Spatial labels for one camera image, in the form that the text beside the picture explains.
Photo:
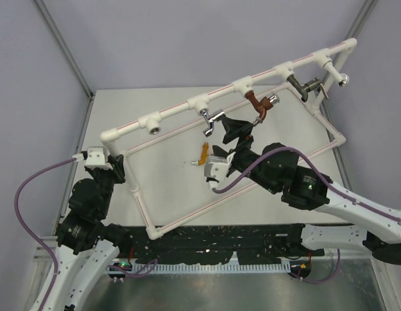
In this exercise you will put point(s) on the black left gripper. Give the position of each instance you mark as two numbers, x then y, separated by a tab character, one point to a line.
117	162

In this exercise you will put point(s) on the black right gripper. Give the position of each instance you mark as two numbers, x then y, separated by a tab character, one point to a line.
236	128

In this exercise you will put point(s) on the chrome lever faucet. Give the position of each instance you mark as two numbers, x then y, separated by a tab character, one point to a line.
210	119

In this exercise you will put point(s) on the white PVC pipe frame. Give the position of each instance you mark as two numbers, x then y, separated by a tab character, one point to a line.
311	95

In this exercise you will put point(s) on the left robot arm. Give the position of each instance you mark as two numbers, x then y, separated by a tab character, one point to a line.
85	246

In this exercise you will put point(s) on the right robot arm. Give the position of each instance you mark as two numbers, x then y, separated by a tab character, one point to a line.
285	170

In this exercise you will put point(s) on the yellow plastic faucet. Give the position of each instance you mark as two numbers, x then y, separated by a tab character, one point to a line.
203	156

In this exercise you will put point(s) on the brown faucet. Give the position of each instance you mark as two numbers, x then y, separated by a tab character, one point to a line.
262	106

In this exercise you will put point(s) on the dark grey metal faucet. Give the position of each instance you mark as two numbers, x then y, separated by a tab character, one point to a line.
313	85

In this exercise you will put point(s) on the white faucet chrome tip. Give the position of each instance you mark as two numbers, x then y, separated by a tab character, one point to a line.
341	78

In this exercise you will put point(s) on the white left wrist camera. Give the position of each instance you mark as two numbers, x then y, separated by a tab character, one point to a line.
94	157

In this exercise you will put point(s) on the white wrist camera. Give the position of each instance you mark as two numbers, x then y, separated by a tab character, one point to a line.
216	169
94	157

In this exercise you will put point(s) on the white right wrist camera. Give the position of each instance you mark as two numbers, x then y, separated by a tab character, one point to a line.
216	169

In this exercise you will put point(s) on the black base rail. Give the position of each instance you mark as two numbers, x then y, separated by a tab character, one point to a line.
210	244

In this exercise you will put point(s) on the white slotted cable duct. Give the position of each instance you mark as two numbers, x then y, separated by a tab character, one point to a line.
230	268

